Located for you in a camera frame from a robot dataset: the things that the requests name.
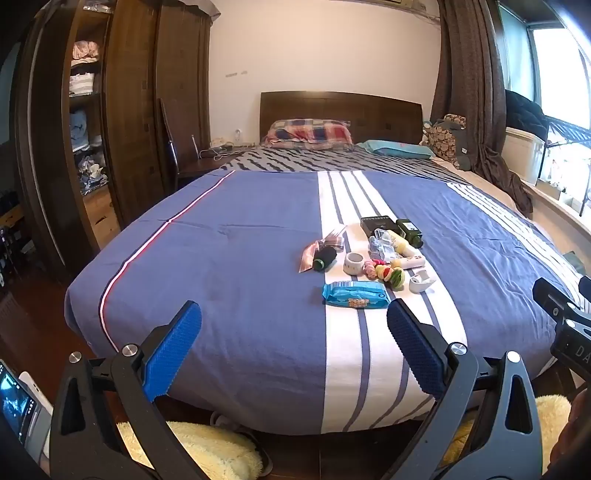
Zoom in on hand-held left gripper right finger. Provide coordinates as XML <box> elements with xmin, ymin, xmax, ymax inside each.
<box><xmin>387</xmin><ymin>299</ymin><xmax>543</xmax><ymax>480</ymax></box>

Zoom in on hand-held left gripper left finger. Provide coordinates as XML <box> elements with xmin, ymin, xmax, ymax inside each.
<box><xmin>48</xmin><ymin>300</ymin><xmax>218</xmax><ymax>480</ymax></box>

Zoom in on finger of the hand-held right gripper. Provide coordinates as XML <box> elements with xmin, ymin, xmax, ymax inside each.
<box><xmin>532</xmin><ymin>276</ymin><xmax>591</xmax><ymax>324</ymax></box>

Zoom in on colourful toy vegetables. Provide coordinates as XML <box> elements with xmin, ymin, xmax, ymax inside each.
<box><xmin>363</xmin><ymin>259</ymin><xmax>406</xmax><ymax>291</ymax></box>

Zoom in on blue wet wipes packet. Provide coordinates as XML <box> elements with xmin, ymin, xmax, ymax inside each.
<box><xmin>322</xmin><ymin>281</ymin><xmax>392</xmax><ymax>310</ymax></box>

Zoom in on black spool with green end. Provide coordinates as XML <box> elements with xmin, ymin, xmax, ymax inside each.
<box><xmin>311</xmin><ymin>246</ymin><xmax>339</xmax><ymax>271</ymax></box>

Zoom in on pink foil wrapper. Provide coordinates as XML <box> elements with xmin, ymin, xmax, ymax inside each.
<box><xmin>299</xmin><ymin>240</ymin><xmax>324</xmax><ymax>274</ymax></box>

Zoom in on fluffy yellow rug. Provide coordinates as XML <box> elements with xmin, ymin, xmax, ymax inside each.
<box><xmin>115</xmin><ymin>420</ymin><xmax>264</xmax><ymax>480</ymax></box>
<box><xmin>438</xmin><ymin>394</ymin><xmax>573</xmax><ymax>467</ymax></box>

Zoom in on pale yellow bottle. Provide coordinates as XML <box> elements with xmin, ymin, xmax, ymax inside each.
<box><xmin>385</xmin><ymin>229</ymin><xmax>417</xmax><ymax>258</ymax></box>

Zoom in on blue striped blanket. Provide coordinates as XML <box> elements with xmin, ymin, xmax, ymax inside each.
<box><xmin>65</xmin><ymin>170</ymin><xmax>583</xmax><ymax>437</ymax></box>

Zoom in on clear plastic package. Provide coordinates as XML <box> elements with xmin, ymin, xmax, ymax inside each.
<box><xmin>368</xmin><ymin>228</ymin><xmax>402</xmax><ymax>261</ymax></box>

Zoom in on dark green bottle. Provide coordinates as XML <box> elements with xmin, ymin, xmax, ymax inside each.
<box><xmin>396</xmin><ymin>218</ymin><xmax>424</xmax><ymax>248</ymax></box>

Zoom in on black box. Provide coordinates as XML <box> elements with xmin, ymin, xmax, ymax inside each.
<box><xmin>360</xmin><ymin>215</ymin><xmax>399</xmax><ymax>238</ymax></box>

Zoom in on white storage box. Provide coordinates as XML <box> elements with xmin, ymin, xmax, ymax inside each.
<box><xmin>502</xmin><ymin>127</ymin><xmax>548</xmax><ymax>185</ymax></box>

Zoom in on black metal rack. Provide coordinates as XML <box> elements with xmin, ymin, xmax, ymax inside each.
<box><xmin>536</xmin><ymin>115</ymin><xmax>591</xmax><ymax>217</ymax></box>

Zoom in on smartphone with lit screen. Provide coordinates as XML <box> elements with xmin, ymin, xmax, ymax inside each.
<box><xmin>0</xmin><ymin>360</ymin><xmax>40</xmax><ymax>446</ymax></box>

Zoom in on dark wooden nightstand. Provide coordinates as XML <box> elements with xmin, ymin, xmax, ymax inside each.
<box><xmin>178</xmin><ymin>143</ymin><xmax>254</xmax><ymax>190</ymax></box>

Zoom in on black jacket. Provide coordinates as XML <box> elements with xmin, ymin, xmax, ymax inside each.
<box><xmin>505</xmin><ymin>90</ymin><xmax>550</xmax><ymax>141</ymax></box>

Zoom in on folded dark chair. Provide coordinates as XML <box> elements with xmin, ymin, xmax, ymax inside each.
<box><xmin>159</xmin><ymin>97</ymin><xmax>181</xmax><ymax>190</ymax></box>

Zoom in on patterned bag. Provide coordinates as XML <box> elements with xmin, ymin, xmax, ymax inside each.
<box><xmin>421</xmin><ymin>114</ymin><xmax>472</xmax><ymax>169</ymax></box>

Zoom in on teal pillow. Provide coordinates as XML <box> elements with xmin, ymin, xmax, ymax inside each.
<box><xmin>358</xmin><ymin>139</ymin><xmax>435</xmax><ymax>160</ymax></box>

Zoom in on zebra patterned sheet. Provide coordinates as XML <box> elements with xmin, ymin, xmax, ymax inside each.
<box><xmin>222</xmin><ymin>145</ymin><xmax>467</xmax><ymax>185</ymax></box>

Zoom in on brown curtain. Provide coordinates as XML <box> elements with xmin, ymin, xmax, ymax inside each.
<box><xmin>431</xmin><ymin>0</ymin><xmax>534</xmax><ymax>217</ymax></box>

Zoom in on dark wooden wardrobe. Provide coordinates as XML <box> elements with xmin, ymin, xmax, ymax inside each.
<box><xmin>14</xmin><ymin>0</ymin><xmax>213</xmax><ymax>278</ymax></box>

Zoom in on light blue folded clothes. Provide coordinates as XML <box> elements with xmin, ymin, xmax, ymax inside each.
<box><xmin>70</xmin><ymin>111</ymin><xmax>100</xmax><ymax>151</ymax></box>

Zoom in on dark wooden headboard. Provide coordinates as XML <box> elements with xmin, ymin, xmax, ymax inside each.
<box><xmin>259</xmin><ymin>91</ymin><xmax>424</xmax><ymax>146</ymax></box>

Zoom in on plaid pillow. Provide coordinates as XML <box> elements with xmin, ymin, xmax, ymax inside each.
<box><xmin>263</xmin><ymin>119</ymin><xmax>354</xmax><ymax>151</ymax></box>

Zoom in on grey striped folded clothes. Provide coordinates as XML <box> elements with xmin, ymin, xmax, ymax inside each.
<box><xmin>69</xmin><ymin>73</ymin><xmax>95</xmax><ymax>97</ymax></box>

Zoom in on pink folded clothes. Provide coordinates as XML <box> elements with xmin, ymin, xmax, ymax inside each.
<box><xmin>73</xmin><ymin>41</ymin><xmax>100</xmax><ymax>63</ymax></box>

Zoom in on white charger cables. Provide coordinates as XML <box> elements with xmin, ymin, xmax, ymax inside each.
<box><xmin>198</xmin><ymin>138</ymin><xmax>254</xmax><ymax>160</ymax></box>

